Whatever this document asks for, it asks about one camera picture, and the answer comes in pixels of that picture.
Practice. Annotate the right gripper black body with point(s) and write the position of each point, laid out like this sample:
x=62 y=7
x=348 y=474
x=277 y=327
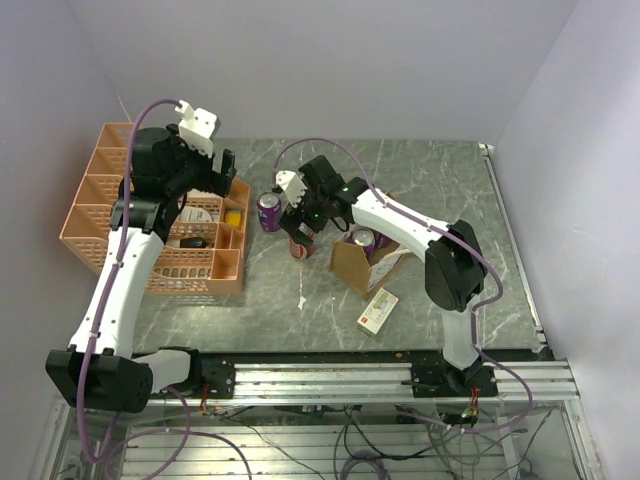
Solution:
x=311 y=211

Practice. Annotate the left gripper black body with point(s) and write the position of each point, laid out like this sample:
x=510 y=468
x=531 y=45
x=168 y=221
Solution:
x=196 y=164

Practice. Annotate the red cola can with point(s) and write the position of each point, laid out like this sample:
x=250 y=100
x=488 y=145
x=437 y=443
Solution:
x=298 y=250

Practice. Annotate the purple Fanta can front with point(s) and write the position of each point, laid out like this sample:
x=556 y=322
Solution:
x=363 y=238

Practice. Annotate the purple fanta can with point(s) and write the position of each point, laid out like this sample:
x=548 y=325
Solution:
x=269 y=208
x=381 y=241
x=363 y=238

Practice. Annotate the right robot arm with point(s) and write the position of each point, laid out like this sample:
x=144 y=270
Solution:
x=453 y=273

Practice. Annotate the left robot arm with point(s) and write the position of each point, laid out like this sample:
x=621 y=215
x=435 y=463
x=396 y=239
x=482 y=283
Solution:
x=97 y=369

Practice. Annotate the white papers in organizer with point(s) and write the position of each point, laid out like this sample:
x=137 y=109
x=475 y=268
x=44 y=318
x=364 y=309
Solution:
x=201 y=207

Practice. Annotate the yellow item in organizer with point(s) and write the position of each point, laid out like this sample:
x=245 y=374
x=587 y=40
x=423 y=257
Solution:
x=234 y=219

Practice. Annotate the black item in organizer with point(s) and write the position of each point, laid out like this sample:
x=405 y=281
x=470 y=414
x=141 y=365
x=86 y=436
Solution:
x=197 y=242

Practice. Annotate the orange plastic desk organizer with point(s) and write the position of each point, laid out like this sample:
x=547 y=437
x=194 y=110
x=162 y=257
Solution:
x=215 y=270

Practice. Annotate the small white cardboard box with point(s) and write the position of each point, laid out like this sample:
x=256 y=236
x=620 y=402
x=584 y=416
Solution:
x=377 y=312

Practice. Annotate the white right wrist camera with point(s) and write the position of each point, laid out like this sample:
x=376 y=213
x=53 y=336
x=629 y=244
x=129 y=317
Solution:
x=291 y=186

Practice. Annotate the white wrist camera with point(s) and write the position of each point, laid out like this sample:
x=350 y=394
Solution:
x=291 y=186
x=197 y=128

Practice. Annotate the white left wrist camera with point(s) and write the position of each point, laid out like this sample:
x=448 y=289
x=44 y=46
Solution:
x=197 y=128

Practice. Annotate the aluminium corner rail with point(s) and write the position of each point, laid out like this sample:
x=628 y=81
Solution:
x=486 y=151

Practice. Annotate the aluminium mounting rail frame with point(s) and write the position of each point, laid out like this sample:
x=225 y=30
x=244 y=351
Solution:
x=340 y=415

